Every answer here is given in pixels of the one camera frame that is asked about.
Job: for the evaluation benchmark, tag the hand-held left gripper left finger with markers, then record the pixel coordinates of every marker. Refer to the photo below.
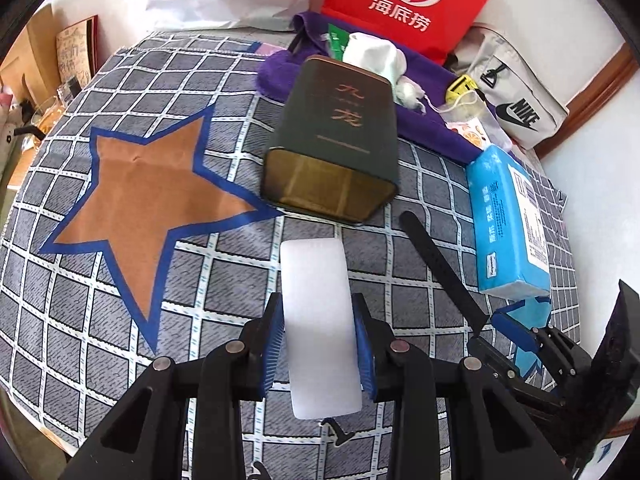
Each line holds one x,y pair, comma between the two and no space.
272,350

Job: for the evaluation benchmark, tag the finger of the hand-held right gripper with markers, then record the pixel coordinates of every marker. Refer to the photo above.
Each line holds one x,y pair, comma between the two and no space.
515,332
495,362

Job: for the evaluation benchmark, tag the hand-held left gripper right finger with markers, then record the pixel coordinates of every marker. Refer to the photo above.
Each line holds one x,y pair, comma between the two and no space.
364,350

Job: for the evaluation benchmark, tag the white sponge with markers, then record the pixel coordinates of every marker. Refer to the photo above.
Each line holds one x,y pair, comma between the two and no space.
315,310

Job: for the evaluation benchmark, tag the fruit print packet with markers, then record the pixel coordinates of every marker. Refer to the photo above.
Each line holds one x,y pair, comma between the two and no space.
475,132

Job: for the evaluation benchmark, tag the yellow mini bag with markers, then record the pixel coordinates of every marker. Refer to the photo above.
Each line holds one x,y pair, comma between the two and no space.
460,87

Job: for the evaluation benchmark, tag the green sachet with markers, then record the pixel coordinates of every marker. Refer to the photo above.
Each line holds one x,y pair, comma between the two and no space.
337,40

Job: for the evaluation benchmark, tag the blue tissue pack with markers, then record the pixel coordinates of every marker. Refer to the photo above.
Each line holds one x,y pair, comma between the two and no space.
505,220

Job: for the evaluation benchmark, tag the grey checked blanket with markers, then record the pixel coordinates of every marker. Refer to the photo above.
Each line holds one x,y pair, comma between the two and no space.
100,335

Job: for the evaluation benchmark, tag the dark green tin box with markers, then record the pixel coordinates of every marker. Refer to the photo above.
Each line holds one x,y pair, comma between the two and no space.
340,125

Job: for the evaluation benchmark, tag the grey waist bag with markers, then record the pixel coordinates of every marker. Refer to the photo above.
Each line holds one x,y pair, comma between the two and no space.
520,85

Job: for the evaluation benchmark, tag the purple towel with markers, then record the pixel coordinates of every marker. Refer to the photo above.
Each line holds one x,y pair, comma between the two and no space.
280,70

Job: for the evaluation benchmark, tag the brown book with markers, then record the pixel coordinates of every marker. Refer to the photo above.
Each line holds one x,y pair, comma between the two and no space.
75,55

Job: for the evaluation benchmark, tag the wooden headboard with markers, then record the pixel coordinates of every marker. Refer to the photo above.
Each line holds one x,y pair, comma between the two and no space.
40,55

